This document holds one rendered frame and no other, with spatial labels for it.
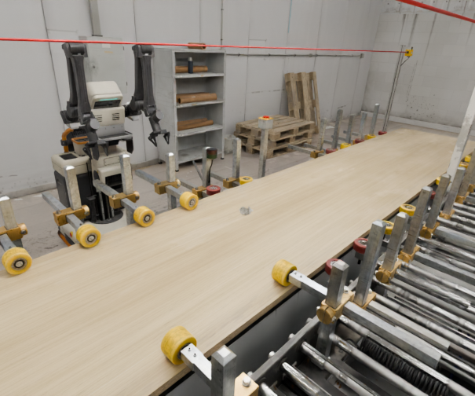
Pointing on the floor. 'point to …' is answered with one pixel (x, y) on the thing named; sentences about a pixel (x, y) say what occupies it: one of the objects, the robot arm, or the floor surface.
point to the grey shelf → (190, 141)
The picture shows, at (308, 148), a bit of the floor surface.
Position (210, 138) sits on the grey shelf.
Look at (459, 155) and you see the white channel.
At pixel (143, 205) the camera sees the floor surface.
